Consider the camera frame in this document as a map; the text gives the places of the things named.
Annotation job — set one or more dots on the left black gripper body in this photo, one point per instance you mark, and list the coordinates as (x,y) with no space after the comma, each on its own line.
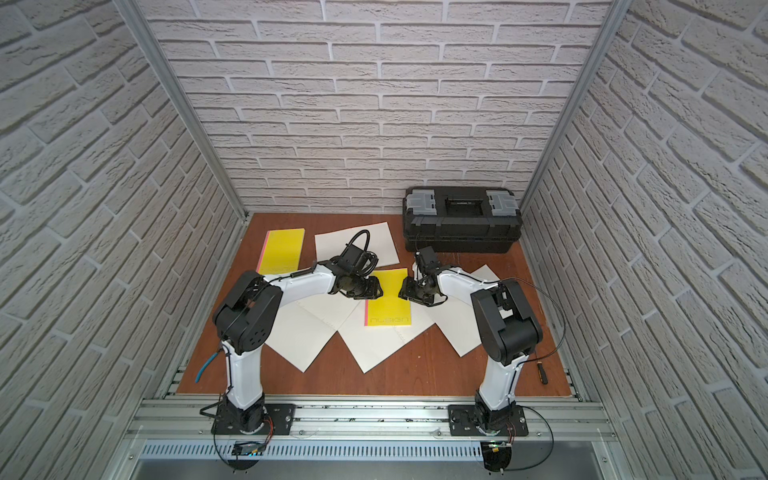
(365,288)

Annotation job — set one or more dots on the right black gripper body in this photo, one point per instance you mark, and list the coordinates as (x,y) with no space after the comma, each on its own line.
(416,291)

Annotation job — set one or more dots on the black plastic toolbox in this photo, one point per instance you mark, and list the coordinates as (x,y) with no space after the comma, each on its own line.
(456,219)

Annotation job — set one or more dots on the black screwdriver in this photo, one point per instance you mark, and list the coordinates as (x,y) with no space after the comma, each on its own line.
(543,377)

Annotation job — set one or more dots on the white ventilation grille strip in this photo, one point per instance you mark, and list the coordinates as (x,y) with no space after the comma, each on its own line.
(319,450)

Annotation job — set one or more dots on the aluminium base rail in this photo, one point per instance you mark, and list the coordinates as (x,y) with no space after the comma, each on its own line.
(339,417)

